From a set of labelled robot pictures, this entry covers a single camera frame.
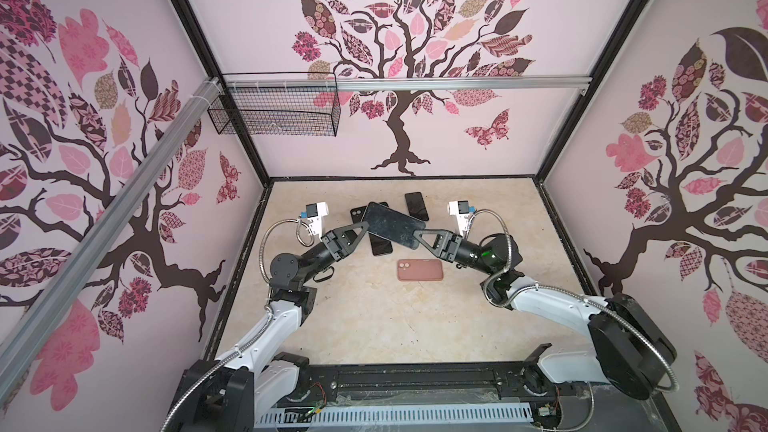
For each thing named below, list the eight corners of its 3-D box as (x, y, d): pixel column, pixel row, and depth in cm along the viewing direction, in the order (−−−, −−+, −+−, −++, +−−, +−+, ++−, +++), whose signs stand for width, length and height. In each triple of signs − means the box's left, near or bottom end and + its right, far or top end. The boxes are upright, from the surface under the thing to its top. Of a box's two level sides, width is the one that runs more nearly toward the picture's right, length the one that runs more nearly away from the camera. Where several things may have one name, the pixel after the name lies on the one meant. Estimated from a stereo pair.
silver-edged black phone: (412, 222, 109) (412, 218, 107) (404, 197, 117) (405, 193, 115) (429, 220, 109) (429, 216, 107) (420, 195, 118) (420, 191, 116)
